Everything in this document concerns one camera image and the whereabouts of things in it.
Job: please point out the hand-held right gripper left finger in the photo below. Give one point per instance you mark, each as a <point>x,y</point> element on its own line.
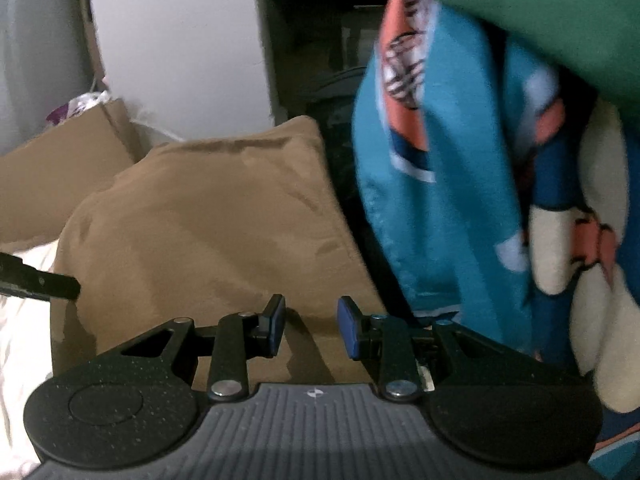
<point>275,325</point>

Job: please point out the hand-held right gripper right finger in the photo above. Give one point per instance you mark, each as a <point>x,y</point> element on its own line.
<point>347,327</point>

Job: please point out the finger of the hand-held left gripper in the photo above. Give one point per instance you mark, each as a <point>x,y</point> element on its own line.
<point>45,282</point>

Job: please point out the brown printed t-shirt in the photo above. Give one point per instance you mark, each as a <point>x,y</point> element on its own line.
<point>200,220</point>

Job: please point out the white printed bed sheet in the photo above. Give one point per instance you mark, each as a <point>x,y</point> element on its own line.
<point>25,360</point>

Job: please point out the brown cardboard sheet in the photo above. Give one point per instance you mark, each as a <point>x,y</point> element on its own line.
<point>60,170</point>

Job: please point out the teal printed blanket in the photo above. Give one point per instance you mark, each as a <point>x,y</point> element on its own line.
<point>450,185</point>

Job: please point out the clear plastic bag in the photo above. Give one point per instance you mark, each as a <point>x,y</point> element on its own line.
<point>75,107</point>

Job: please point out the green cloth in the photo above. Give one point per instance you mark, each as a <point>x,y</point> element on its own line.
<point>525,10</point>

